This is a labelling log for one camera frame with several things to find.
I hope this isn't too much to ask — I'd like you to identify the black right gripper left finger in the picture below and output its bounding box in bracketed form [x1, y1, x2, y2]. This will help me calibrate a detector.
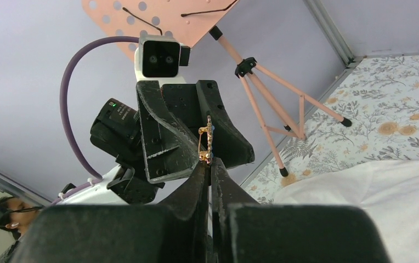
[12, 162, 208, 262]

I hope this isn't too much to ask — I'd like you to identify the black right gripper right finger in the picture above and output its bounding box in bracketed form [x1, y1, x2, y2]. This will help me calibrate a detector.
[211, 158, 390, 262]

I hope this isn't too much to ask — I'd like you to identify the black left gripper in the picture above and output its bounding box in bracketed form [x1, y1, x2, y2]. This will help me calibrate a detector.
[106, 79, 256, 205]

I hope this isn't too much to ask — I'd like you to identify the sparkly flower brooch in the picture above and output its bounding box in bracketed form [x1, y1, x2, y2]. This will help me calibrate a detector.
[198, 115, 214, 165]

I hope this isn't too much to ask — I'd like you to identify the white shirt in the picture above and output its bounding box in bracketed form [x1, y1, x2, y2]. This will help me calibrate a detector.
[274, 160, 419, 262]

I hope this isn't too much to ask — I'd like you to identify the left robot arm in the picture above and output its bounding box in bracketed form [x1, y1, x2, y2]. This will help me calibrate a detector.
[55, 81, 254, 209]

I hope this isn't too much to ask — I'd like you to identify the pink music stand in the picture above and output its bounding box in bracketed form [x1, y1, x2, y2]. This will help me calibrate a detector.
[81, 1, 352, 176]

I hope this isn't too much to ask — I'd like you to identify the person with headset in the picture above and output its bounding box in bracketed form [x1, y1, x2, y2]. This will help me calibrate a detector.
[0, 196, 42, 263]

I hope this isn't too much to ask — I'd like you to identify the floral patterned table mat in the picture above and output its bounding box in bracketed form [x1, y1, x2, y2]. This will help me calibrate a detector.
[245, 55, 419, 204]

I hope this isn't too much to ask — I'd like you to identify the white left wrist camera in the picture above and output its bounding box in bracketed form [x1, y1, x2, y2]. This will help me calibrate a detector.
[134, 35, 191, 85]

